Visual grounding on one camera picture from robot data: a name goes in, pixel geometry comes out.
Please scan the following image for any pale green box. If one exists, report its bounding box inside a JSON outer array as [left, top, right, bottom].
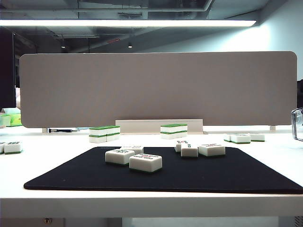
[[0, 114, 12, 128]]

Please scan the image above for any six bamboo mahjong tile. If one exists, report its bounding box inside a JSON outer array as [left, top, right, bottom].
[[4, 141, 24, 155]]

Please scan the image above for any green white carton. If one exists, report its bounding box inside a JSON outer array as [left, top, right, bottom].
[[6, 107, 21, 127]]

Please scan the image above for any brown under-desk panel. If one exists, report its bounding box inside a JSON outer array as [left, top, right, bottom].
[[0, 217, 64, 227]]

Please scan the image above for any clear plastic container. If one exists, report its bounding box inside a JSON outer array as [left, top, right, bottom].
[[291, 107, 303, 142]]

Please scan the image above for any long ceiling light strip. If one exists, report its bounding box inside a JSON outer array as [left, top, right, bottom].
[[0, 19, 257, 27]]

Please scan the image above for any black mouse mat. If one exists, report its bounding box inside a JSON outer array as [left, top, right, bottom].
[[23, 146, 303, 195]]

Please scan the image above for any red-topped bamboo mahjong tile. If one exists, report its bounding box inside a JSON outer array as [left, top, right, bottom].
[[198, 143, 226, 158]]

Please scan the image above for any beige desk divider panel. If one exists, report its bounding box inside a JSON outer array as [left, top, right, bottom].
[[18, 51, 298, 129]]

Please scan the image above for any nine bamboo mahjong tile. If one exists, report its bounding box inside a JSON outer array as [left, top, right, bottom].
[[129, 153, 163, 174]]

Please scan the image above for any bird bamboo mahjong tile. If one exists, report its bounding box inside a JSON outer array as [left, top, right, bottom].
[[105, 149, 135, 166]]

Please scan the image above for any face-up bamboo mahjong tile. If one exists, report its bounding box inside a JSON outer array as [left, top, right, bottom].
[[119, 146, 144, 155], [180, 143, 198, 158]]

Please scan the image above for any black monitor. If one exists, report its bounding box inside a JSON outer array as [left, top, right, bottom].
[[0, 27, 16, 108]]

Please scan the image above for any black chair back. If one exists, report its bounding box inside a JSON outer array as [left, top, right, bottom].
[[297, 79, 303, 109]]

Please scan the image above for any red-centred bamboo mahjong tile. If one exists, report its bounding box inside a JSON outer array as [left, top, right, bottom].
[[174, 139, 190, 153]]

